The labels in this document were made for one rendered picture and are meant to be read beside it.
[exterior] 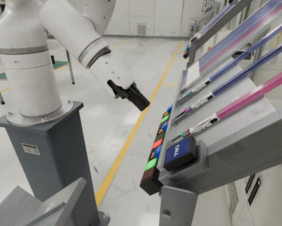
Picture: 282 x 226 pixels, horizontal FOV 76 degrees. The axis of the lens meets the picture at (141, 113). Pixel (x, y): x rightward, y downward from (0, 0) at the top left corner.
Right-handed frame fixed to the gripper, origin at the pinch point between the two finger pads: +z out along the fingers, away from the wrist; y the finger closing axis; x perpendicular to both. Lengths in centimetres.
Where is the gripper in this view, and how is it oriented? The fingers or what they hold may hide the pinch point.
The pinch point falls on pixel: (141, 102)
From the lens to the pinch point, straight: 48.9
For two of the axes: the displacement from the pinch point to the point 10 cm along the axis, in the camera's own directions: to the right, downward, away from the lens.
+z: 6.9, 7.0, 1.7
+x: 6.9, -5.7, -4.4
